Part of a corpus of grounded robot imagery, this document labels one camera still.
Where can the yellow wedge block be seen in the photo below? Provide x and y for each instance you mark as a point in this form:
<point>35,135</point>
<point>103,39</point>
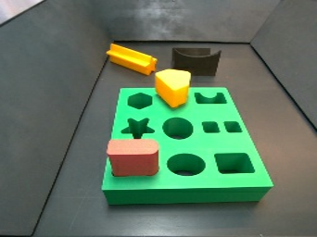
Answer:
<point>173,86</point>

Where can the black curved fixture stand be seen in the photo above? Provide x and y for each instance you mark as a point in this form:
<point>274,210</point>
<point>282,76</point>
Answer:
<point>197,60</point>

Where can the green shape sorter board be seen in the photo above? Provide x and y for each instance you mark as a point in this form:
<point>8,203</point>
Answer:
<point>207,159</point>

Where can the yellow star prism object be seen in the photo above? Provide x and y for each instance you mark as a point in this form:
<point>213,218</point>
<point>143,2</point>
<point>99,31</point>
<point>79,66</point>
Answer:
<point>131,59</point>

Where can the red rounded block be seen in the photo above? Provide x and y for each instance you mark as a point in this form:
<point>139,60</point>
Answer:
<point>134,157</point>

